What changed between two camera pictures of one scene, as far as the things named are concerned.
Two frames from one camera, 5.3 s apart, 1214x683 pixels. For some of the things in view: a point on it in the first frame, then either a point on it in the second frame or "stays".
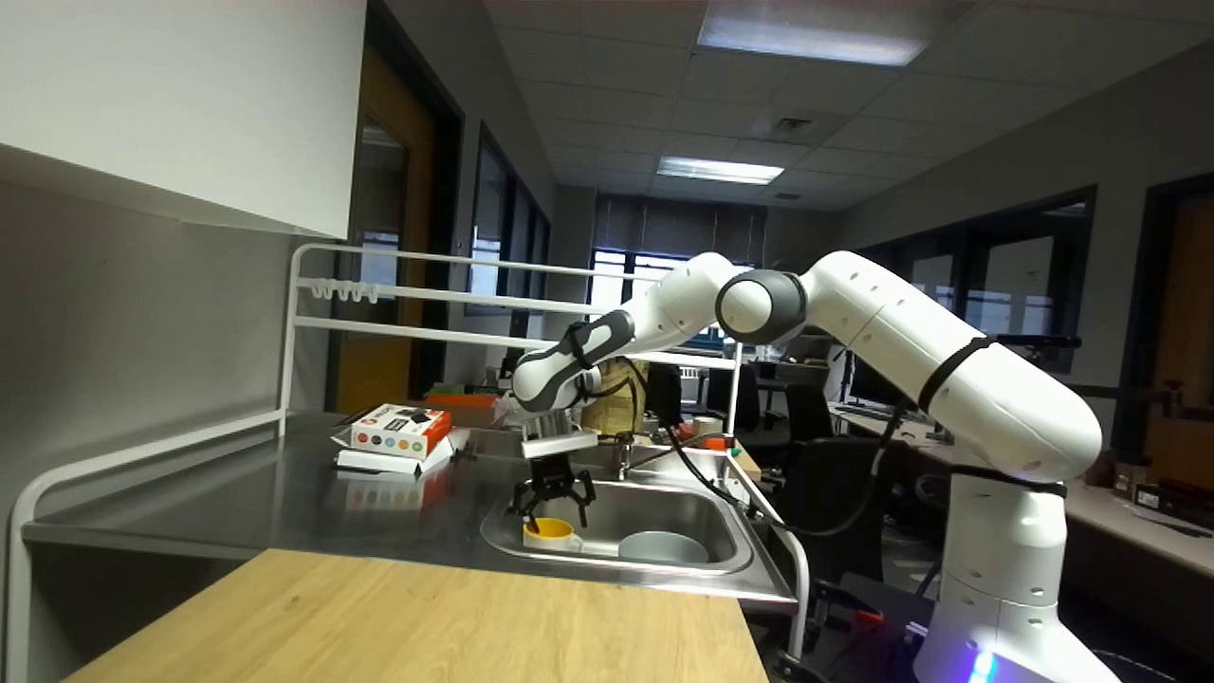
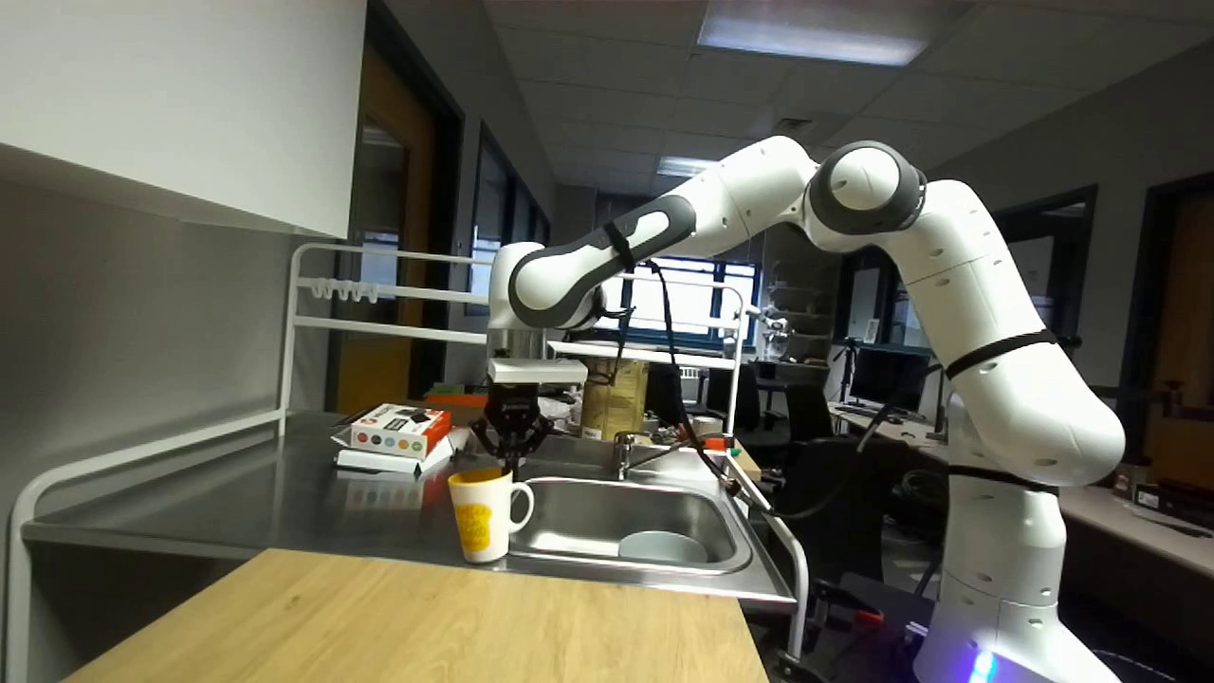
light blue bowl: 663,544 stays
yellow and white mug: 553,534 -> 484,515
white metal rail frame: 283,419 stays
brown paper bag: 615,413 stays
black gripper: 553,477 -> 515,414
